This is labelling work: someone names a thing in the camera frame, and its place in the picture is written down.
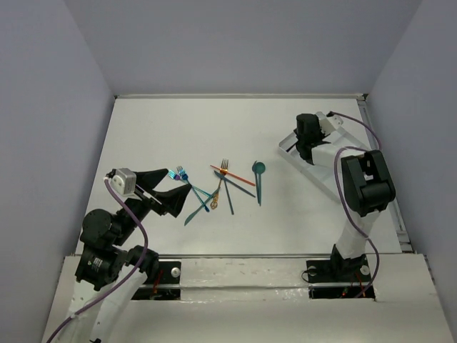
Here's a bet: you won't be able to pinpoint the iridescent green fork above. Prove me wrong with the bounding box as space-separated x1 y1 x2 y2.
168 169 211 197

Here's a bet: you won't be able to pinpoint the teal plastic knife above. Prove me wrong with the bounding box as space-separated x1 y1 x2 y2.
184 188 219 226

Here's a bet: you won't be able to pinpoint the iridescent blue fork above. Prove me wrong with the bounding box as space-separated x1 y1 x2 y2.
176 166 209 212

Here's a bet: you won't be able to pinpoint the dark blue knife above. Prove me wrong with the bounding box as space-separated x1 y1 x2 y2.
214 171 256 198

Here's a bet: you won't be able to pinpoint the teal plastic spoon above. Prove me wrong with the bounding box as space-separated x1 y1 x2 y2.
251 161 266 206

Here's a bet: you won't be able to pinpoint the orange chopstick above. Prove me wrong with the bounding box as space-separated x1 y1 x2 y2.
211 165 256 186

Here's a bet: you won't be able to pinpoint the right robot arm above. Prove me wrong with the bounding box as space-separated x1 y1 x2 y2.
294 111 396 282

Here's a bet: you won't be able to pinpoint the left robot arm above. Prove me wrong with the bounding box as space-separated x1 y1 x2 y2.
57 168 191 342

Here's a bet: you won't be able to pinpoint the white divided cutlery tray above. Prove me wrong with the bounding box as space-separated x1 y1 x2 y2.
278 111 369 202

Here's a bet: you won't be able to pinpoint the gold ornate fork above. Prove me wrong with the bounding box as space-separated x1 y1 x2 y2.
210 159 229 210

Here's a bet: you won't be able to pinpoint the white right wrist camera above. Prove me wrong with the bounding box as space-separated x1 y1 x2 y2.
316 111 343 136

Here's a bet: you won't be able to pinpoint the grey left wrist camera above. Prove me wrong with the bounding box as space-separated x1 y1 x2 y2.
107 168 136 197

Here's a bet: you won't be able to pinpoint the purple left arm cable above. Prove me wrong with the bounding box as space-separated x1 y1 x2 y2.
44 177 150 343

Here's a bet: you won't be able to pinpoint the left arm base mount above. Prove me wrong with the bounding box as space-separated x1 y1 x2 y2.
132 259 181 301

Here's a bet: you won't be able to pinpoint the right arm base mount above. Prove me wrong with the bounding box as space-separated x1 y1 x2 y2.
301 256 371 299

